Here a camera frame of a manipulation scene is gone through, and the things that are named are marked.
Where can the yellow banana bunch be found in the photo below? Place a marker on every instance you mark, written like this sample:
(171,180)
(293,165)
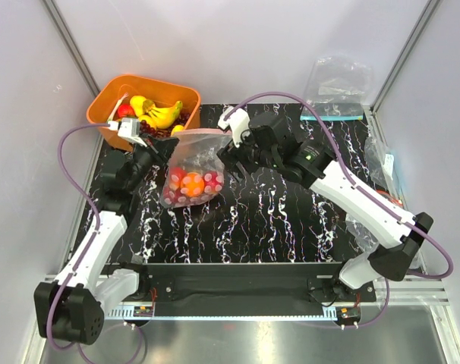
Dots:
(165,117)

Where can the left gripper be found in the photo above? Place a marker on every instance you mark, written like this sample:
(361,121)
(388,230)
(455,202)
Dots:
(165,147)

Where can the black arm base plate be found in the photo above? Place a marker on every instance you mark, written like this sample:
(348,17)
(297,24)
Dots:
(177,281)

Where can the white slotted cable duct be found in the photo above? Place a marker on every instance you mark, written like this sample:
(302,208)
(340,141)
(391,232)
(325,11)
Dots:
(168,312)

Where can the blue zip top bag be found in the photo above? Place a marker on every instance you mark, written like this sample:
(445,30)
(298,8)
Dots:
(337,87)

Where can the red apple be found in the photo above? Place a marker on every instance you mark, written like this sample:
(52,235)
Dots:
(175,177)

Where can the pink zip top bag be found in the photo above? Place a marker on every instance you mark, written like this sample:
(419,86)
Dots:
(196,152)

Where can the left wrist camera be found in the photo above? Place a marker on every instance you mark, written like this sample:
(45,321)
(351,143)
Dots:
(129,130)

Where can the orange plastic fruit basket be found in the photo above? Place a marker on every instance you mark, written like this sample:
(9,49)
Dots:
(164,94)

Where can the orange zip top bag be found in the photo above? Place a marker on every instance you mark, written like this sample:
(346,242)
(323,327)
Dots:
(365,240)

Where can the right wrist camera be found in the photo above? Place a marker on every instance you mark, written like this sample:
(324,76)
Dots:
(237,122)

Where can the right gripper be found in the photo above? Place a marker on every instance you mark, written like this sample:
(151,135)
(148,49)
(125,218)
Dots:
(231,155)

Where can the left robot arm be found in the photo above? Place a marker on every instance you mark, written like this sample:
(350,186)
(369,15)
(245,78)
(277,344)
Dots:
(72,308)

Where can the dark red pomegranate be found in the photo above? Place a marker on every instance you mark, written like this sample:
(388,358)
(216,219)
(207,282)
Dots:
(213,182)

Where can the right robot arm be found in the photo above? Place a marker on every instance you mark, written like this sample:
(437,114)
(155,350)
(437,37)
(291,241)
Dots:
(400,234)

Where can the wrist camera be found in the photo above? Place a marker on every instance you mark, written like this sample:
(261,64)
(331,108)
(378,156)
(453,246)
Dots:
(129,130)
(237,122)

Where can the clear bag with blue label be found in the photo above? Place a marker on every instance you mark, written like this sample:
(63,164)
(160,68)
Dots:
(380,163)

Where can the dark purple grape bunch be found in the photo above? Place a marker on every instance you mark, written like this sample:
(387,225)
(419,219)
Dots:
(148,126)

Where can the yellow pear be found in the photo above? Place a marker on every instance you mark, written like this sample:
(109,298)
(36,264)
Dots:
(136,102)

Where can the yellow lemon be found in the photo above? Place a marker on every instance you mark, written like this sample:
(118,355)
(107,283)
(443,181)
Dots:
(176,129)

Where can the orange fruit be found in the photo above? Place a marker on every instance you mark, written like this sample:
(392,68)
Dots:
(192,184)

